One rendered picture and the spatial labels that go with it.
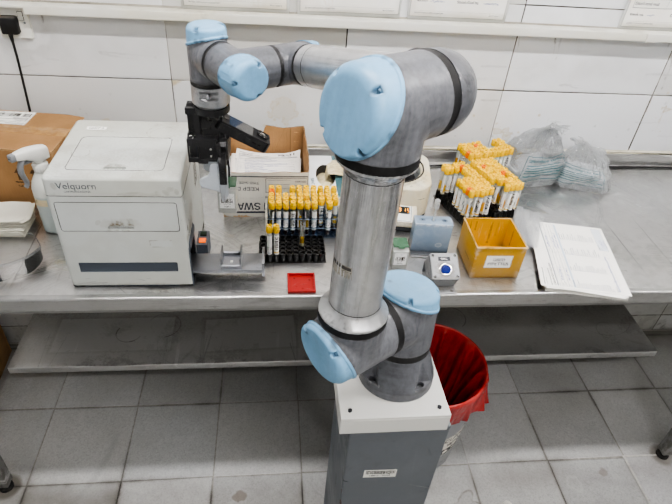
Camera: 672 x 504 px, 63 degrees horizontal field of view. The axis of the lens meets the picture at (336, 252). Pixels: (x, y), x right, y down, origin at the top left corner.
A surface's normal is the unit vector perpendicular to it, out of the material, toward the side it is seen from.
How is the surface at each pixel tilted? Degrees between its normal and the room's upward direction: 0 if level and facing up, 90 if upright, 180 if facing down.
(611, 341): 0
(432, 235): 90
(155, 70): 90
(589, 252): 0
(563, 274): 1
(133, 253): 90
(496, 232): 90
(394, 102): 59
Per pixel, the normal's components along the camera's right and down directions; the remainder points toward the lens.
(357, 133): -0.77, 0.19
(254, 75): 0.62, 0.52
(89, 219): 0.09, 0.62
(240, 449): 0.07, -0.78
